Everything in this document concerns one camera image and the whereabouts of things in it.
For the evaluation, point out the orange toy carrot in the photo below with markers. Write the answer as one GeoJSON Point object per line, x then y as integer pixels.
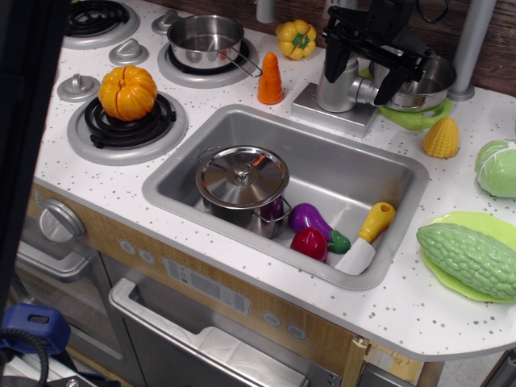
{"type": "Point", "coordinates": [270, 86]}

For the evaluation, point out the yellow handled toy knife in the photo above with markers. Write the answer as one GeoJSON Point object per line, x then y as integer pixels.
{"type": "Point", "coordinates": [360, 255]}

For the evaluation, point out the blue clamp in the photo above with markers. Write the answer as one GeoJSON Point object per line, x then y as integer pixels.
{"type": "Point", "coordinates": [45, 324]}

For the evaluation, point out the grey pole rear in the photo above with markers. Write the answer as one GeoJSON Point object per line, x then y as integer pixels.
{"type": "Point", "coordinates": [265, 11]}

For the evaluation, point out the black front stove burner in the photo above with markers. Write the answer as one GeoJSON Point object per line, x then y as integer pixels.
{"type": "Point", "coordinates": [99, 138]}

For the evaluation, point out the light green plate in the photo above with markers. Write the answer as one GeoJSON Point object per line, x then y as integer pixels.
{"type": "Point", "coordinates": [483, 223]}

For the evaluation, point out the green plastic pan holder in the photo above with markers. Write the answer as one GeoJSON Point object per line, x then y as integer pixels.
{"type": "Point", "coordinates": [420, 120]}

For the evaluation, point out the yellow toy corn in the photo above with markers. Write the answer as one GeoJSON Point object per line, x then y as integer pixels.
{"type": "Point", "coordinates": [442, 140]}

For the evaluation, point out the orange toy pumpkin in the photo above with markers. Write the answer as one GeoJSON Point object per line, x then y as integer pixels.
{"type": "Point", "coordinates": [128, 93]}

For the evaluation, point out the grey support pole right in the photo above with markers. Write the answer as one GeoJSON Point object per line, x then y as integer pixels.
{"type": "Point", "coordinates": [468, 50]}

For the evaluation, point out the small steel saucepan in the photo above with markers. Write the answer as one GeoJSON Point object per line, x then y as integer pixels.
{"type": "Point", "coordinates": [210, 42]}

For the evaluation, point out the purple toy eggplant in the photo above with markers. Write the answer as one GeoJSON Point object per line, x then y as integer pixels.
{"type": "Point", "coordinates": [305, 215]}

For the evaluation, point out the yellow toy bell pepper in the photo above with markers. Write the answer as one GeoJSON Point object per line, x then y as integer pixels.
{"type": "Point", "coordinates": [296, 39]}

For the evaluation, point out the silver toy faucet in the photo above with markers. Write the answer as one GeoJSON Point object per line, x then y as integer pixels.
{"type": "Point", "coordinates": [327, 104]}

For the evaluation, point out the black rear left burner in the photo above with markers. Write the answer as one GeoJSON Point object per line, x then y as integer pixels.
{"type": "Point", "coordinates": [98, 24]}

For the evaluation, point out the grey stove knob rear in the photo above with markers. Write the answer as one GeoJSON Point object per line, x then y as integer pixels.
{"type": "Point", "coordinates": [162, 24]}

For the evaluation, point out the steel pot with lid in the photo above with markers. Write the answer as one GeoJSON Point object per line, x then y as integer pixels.
{"type": "Point", "coordinates": [244, 185]}

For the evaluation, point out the red toy tomato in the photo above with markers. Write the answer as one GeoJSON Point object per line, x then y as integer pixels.
{"type": "Point", "coordinates": [310, 242]}

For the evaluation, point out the steel pan on right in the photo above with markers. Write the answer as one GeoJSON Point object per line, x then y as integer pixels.
{"type": "Point", "coordinates": [427, 93]}

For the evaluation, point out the grey toy sink basin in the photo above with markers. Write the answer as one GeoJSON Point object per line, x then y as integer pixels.
{"type": "Point", "coordinates": [342, 178]}

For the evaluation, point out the silver faucet lever handle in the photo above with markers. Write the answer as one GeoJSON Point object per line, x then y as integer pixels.
{"type": "Point", "coordinates": [363, 91]}

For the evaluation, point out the silver oven dial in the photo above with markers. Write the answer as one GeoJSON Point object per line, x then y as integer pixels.
{"type": "Point", "coordinates": [58, 223]}

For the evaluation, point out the green toy cabbage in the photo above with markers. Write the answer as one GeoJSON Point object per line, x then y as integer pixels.
{"type": "Point", "coordinates": [495, 168]}

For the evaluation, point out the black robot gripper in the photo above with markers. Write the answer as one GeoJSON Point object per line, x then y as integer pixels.
{"type": "Point", "coordinates": [381, 34]}

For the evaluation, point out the grey stove knob middle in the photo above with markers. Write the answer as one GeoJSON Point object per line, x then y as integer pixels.
{"type": "Point", "coordinates": [130, 52]}

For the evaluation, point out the green toy bitter gourd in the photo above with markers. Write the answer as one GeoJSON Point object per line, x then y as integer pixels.
{"type": "Point", "coordinates": [479, 261]}

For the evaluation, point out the silver dishwasher door handle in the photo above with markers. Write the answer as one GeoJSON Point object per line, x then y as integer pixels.
{"type": "Point", "coordinates": [181, 345]}

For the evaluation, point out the grey oven door handle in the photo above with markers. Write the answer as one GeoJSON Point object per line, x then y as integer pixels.
{"type": "Point", "coordinates": [69, 269]}

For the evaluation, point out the grey stove knob front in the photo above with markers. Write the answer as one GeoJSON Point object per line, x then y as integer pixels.
{"type": "Point", "coordinates": [78, 88]}

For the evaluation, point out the grey stove knob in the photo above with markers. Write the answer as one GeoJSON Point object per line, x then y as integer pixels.
{"type": "Point", "coordinates": [78, 88]}
{"type": "Point", "coordinates": [130, 52]}
{"type": "Point", "coordinates": [162, 24]}

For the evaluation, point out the black foreground frame post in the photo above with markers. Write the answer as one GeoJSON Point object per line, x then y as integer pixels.
{"type": "Point", "coordinates": [31, 39]}

